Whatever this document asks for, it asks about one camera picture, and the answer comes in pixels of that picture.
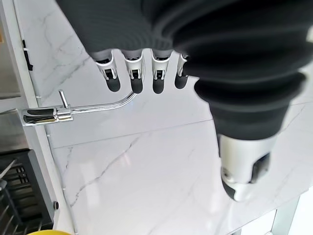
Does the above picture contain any black wall clip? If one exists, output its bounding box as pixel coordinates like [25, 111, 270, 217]
[22, 39, 34, 72]

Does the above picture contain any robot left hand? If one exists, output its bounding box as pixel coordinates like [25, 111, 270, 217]
[56, 0, 313, 202]

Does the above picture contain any stainless steel sink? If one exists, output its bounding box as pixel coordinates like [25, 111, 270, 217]
[0, 14, 29, 154]

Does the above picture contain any yellow dish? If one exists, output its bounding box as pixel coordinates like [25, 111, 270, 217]
[26, 229, 72, 235]

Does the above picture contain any black dish rack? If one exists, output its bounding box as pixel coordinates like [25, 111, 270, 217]
[0, 148, 55, 235]

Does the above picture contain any chrome kitchen faucet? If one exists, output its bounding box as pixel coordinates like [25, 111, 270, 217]
[22, 90, 138, 127]

